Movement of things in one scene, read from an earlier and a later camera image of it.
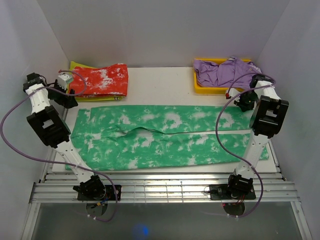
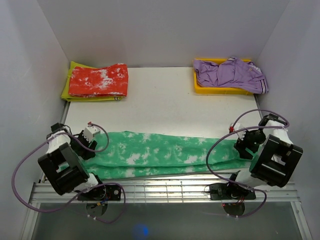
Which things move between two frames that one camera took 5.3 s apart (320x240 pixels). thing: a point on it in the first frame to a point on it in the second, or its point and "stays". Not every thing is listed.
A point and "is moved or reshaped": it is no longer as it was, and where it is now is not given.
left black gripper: (67, 102) to (86, 153)
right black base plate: (219, 192) stays
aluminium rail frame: (172, 187) stays
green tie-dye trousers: (130, 137) is moved or reshaped
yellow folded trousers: (98, 97) stays
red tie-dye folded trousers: (111, 80) stays
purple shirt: (210, 74) stays
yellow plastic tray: (211, 89) stays
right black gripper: (244, 107) to (240, 146)
